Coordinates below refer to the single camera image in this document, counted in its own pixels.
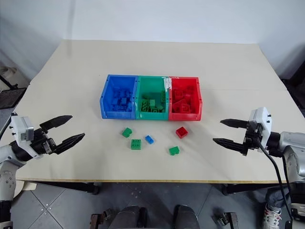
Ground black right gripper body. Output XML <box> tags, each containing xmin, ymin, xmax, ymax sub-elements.
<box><xmin>242</xmin><ymin>121</ymin><xmax>263</xmax><ymax>153</ymax></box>

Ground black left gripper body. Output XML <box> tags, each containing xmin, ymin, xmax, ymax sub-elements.
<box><xmin>30</xmin><ymin>128</ymin><xmax>59</xmax><ymax>157</ymax></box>

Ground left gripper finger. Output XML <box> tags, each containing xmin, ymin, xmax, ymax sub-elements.
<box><xmin>39</xmin><ymin>115</ymin><xmax>73</xmax><ymax>135</ymax></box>
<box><xmin>51</xmin><ymin>133</ymin><xmax>86</xmax><ymax>155</ymax></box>

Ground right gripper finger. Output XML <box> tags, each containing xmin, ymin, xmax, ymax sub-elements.
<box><xmin>219</xmin><ymin>118</ymin><xmax>250</xmax><ymax>130</ymax></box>
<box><xmin>212</xmin><ymin>137</ymin><xmax>249</xmax><ymax>157</ymax></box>

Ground black table foot with caster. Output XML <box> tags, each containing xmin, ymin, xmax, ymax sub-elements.
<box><xmin>36</xmin><ymin>182</ymin><xmax>100</xmax><ymax>196</ymax></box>
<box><xmin>221</xmin><ymin>183</ymin><xmax>282</xmax><ymax>197</ymax></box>

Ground red square toy brick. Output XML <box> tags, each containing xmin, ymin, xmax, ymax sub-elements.
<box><xmin>175</xmin><ymin>126</ymin><xmax>189</xmax><ymax>139</ymax></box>

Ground black flat case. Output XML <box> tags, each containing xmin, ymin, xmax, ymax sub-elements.
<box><xmin>0</xmin><ymin>87</ymin><xmax>27</xmax><ymax>110</ymax></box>

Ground large red toy brick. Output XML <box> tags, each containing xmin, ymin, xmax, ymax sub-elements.
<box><xmin>172</xmin><ymin>101</ymin><xmax>192</xmax><ymax>114</ymax></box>

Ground red plastic bin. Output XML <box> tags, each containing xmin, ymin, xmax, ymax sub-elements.
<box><xmin>168</xmin><ymin>76</ymin><xmax>204</xmax><ymax>121</ymax></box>

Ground blue jeans leg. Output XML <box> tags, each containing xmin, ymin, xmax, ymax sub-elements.
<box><xmin>265</xmin><ymin>187</ymin><xmax>292</xmax><ymax>208</ymax></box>

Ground blue plastic bin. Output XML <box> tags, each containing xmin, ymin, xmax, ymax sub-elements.
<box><xmin>99</xmin><ymin>74</ymin><xmax>139</xmax><ymax>120</ymax></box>

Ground green four-stud toy brick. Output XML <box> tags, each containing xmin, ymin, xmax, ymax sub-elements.
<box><xmin>130</xmin><ymin>138</ymin><xmax>142</xmax><ymax>151</ymax></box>
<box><xmin>140</xmin><ymin>100</ymin><xmax>151</xmax><ymax>113</ymax></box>

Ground white round object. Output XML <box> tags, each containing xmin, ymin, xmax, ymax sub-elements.
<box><xmin>0</xmin><ymin>64</ymin><xmax>18</xmax><ymax>77</ymax></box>

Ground white tape strips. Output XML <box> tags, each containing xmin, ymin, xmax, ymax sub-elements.
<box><xmin>161</xmin><ymin>76</ymin><xmax>180</xmax><ymax>92</ymax></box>

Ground white sneaker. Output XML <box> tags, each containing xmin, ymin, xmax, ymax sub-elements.
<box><xmin>263</xmin><ymin>202</ymin><xmax>284</xmax><ymax>227</ymax></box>

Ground dark rounded shape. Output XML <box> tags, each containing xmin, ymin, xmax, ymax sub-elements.
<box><xmin>173</xmin><ymin>204</ymin><xmax>199</xmax><ymax>229</ymax></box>
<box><xmin>113</xmin><ymin>206</ymin><xmax>148</xmax><ymax>229</ymax></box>

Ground green plastic bin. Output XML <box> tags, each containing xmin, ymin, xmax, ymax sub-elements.
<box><xmin>134</xmin><ymin>75</ymin><xmax>170</xmax><ymax>121</ymax></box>

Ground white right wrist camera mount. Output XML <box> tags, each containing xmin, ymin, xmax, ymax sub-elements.
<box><xmin>248</xmin><ymin>107</ymin><xmax>273</xmax><ymax>153</ymax></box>

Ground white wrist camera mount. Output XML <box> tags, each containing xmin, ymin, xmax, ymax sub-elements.
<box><xmin>10</xmin><ymin>115</ymin><xmax>41</xmax><ymax>159</ymax></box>
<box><xmin>248</xmin><ymin>107</ymin><xmax>273</xmax><ymax>153</ymax></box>

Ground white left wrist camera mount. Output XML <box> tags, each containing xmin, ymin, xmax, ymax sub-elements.
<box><xmin>10</xmin><ymin>115</ymin><xmax>41</xmax><ymax>159</ymax></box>

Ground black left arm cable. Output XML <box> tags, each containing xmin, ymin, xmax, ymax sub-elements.
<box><xmin>0</xmin><ymin>114</ymin><xmax>13</xmax><ymax>140</ymax></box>

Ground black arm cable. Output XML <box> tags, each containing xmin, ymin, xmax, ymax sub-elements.
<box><xmin>0</xmin><ymin>114</ymin><xmax>13</xmax><ymax>140</ymax></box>
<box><xmin>256</xmin><ymin>140</ymin><xmax>296</xmax><ymax>229</ymax></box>

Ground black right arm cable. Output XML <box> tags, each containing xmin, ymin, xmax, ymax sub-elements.
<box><xmin>256</xmin><ymin>140</ymin><xmax>296</xmax><ymax>229</ymax></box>

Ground rusty metal bracket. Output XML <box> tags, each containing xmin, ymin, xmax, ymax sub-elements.
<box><xmin>90</xmin><ymin>208</ymin><xmax>113</xmax><ymax>229</ymax></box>
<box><xmin>213</xmin><ymin>210</ymin><xmax>239</xmax><ymax>229</ymax></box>

